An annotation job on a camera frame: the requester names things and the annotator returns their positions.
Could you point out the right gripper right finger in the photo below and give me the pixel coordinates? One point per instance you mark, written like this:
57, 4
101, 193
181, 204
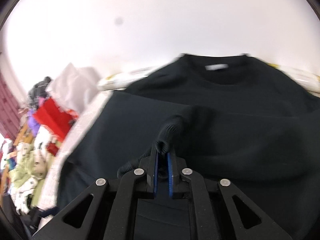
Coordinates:
175, 166

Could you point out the white patterned rolled sheet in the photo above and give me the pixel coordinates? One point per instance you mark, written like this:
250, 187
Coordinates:
121, 80

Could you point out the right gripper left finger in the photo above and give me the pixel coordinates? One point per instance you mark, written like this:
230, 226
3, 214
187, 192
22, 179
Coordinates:
150, 165

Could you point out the black sweatshirt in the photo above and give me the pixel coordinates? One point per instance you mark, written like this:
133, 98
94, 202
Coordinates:
232, 118

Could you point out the pile of colourful clothes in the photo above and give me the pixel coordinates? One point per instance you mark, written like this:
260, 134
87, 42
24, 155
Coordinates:
28, 162

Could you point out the white plastic bag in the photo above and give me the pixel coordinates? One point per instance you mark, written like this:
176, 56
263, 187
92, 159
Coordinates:
74, 88

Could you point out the red shopping bag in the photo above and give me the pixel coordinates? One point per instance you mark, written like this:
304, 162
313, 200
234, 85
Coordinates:
52, 117

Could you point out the striped bed quilt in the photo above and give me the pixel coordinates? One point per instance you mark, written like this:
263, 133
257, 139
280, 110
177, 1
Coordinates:
75, 135

